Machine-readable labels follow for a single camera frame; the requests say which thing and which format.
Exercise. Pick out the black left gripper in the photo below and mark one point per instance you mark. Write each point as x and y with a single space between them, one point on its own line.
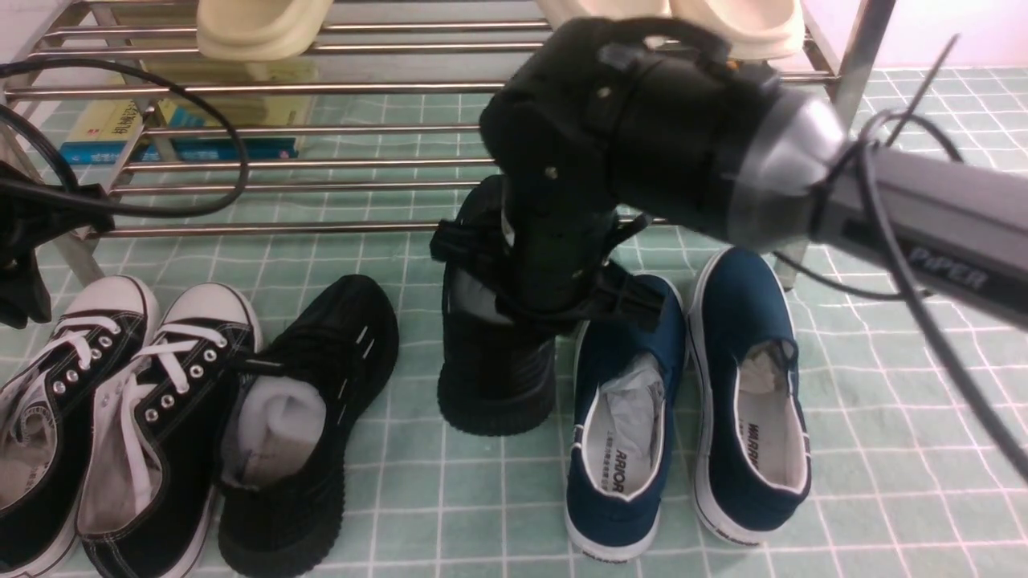
31 216

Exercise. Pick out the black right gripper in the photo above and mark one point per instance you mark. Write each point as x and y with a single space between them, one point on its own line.
642 113

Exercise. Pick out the black knit sneaker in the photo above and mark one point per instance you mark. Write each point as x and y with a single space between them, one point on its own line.
283 451
498 375

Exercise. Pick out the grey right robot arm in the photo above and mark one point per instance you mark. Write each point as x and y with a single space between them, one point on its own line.
960 229

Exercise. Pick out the stainless steel shoe rack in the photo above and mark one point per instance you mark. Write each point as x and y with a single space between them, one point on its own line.
355 174

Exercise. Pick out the navy slip-on shoe left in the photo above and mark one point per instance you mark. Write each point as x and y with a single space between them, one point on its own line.
626 382

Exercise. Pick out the navy slip-on shoe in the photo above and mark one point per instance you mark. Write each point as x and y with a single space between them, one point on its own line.
753 462
626 382

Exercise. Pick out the navy slip-on shoe right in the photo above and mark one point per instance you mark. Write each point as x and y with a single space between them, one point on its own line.
753 462

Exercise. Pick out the cream slipper left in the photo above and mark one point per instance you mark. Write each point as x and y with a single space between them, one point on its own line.
559 12

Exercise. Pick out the cream slipper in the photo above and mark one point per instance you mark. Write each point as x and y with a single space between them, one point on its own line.
756 30
559 12

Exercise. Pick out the cream slipper right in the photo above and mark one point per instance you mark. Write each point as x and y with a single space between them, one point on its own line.
756 30

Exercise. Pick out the black canvas sneaker left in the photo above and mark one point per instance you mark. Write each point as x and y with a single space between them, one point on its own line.
47 411

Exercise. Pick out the black canvas sneaker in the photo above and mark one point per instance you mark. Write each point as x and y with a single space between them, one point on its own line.
150 492
47 411

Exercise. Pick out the blue and yellow book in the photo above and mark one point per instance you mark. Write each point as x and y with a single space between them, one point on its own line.
100 134

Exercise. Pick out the black canvas sneaker right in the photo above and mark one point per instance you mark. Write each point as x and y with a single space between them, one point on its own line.
150 492

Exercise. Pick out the yellow foam slipper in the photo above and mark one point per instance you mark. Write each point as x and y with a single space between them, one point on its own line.
258 31

